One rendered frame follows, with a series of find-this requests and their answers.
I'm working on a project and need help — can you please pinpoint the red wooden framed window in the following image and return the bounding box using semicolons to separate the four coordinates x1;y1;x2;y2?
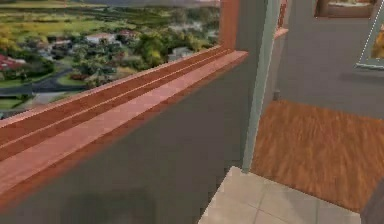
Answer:
0;0;249;205
273;0;290;40

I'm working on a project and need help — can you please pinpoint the dark grey furniture edge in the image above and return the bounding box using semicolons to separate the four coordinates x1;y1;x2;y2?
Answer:
359;179;384;224

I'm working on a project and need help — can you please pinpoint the pale green door frame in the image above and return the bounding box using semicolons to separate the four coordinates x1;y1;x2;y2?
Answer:
241;0;282;174

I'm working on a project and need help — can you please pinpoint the brown framed wall picture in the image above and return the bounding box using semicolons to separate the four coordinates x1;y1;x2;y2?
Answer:
313;0;378;19

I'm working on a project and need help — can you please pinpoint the grey framed wall picture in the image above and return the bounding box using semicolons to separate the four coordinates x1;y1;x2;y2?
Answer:
353;0;384;71

